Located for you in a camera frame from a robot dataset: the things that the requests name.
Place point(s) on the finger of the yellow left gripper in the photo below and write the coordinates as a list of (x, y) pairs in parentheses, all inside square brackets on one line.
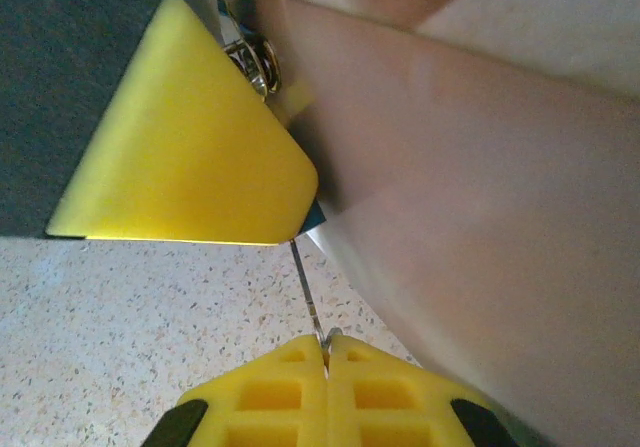
[(200, 157)]

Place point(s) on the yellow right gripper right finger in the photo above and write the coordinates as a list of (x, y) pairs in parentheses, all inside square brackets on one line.
[(390, 407)]

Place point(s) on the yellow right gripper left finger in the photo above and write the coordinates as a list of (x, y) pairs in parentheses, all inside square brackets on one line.
[(270, 407)]

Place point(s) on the thin silver key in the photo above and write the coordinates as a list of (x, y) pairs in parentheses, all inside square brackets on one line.
[(305, 282)]

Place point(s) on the pink illustrated tin box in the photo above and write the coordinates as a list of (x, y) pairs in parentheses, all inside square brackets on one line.
[(475, 217)]

